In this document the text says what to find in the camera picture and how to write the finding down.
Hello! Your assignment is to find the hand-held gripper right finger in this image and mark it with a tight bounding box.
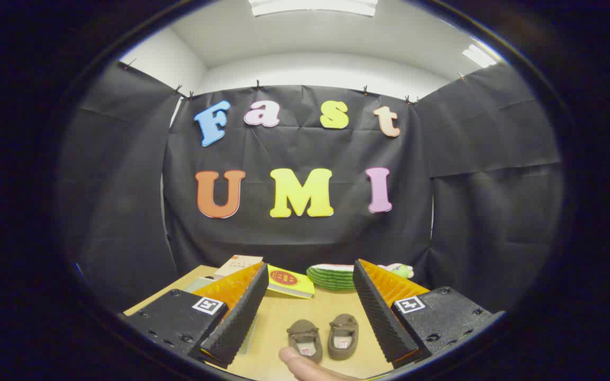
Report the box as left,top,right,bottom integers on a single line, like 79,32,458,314
353,259,506,369

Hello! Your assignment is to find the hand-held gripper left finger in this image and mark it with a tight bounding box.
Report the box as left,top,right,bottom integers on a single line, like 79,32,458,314
122,262,270,369

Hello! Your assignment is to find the brown fuzzy shoe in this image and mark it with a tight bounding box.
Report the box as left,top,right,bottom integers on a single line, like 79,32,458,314
328,313,360,361
286,319,323,364

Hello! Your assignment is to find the green fabric storage box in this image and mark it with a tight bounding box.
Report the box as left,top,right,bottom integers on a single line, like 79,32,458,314
184,275,259,356

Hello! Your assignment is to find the pink and green plush toy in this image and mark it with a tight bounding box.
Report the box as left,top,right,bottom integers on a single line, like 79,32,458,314
378,263,414,279

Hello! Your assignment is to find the watermelon slice plush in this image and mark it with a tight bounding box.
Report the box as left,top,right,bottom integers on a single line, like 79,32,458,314
306,264,356,291

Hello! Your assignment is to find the yellow book with red circle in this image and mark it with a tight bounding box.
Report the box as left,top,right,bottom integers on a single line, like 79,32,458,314
267,265,315,300

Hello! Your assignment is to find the small ceiling light panel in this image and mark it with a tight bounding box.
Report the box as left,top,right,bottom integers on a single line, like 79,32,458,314
462,44,498,68

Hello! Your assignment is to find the long ceiling light panel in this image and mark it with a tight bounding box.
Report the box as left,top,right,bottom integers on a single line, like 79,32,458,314
248,0,379,17

